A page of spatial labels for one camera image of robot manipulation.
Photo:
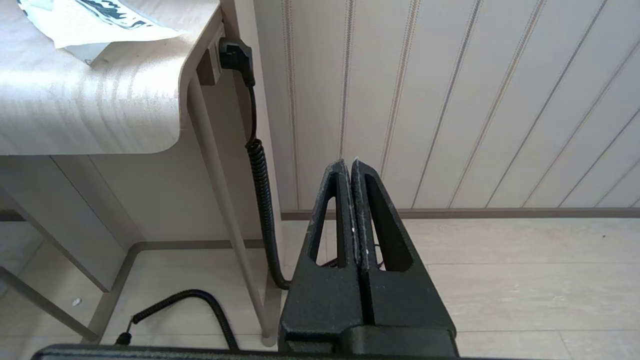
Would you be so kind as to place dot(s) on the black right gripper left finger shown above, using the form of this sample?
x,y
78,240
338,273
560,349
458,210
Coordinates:
x,y
325,300

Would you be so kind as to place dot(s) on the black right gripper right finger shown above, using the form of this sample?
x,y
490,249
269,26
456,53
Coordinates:
x,y
400,300

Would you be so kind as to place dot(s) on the white horse-print zip pouch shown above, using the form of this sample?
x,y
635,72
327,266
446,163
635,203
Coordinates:
x,y
90,25

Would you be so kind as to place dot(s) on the light wood nightstand shelf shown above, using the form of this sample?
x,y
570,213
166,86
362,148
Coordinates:
x,y
100,110

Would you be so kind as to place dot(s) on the beige wall socket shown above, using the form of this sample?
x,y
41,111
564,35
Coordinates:
x,y
210,67

